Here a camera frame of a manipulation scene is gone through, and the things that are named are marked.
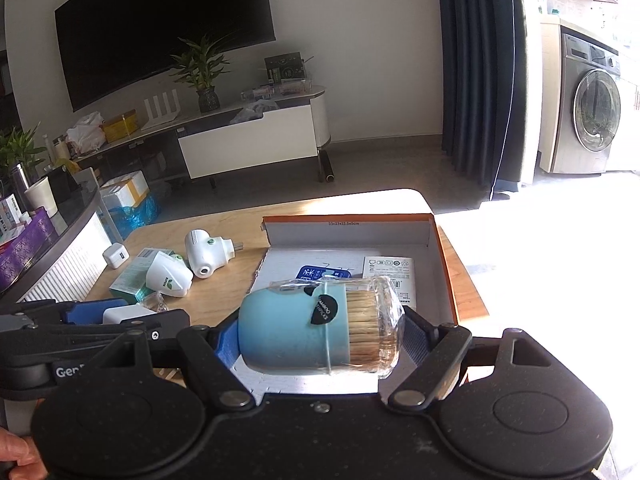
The white power adapter box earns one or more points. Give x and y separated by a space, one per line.
400 270

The potted bamboo on TV stand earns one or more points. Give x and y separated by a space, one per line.
198 66

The cardboard parcel with yellow tape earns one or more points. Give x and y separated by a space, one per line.
126 191

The blue floss pick case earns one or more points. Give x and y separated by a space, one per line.
308 274

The green plant by table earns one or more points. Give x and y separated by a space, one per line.
18 147

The dark blue curtain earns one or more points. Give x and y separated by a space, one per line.
484 59

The black framed display box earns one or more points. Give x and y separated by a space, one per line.
284 67

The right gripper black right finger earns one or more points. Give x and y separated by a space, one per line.
419 338

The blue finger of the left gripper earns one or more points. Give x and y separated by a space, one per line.
90 312

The white cone mosquito repeller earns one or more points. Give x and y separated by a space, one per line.
169 275

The white plug-in mosquito heater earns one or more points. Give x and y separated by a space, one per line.
206 254

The white wifi router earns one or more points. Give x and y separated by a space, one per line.
161 109

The small white cube charger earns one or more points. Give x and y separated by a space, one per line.
115 255

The white TV stand cabinet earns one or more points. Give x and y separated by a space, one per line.
205 145

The person's left hand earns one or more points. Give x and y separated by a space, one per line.
23 453

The white wall charger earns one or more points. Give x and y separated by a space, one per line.
116 315

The white cup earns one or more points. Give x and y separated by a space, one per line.
40 195

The silver washing machine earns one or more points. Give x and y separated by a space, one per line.
590 105

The blue toothpick holder jar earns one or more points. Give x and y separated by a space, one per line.
302 328

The teal green carton box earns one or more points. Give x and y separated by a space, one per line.
130 285

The orange white cardboard box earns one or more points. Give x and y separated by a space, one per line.
343 242

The purple storage tray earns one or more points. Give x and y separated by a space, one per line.
18 254

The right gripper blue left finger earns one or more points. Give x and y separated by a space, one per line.
228 350

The white plastic bag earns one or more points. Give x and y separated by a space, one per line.
87 135

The large black wall television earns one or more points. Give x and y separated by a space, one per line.
106 45

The blue plastic bag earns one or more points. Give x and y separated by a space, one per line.
128 219

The round dark-top ribbed table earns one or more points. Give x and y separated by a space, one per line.
70 262

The yellow box on stand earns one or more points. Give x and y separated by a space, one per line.
121 126

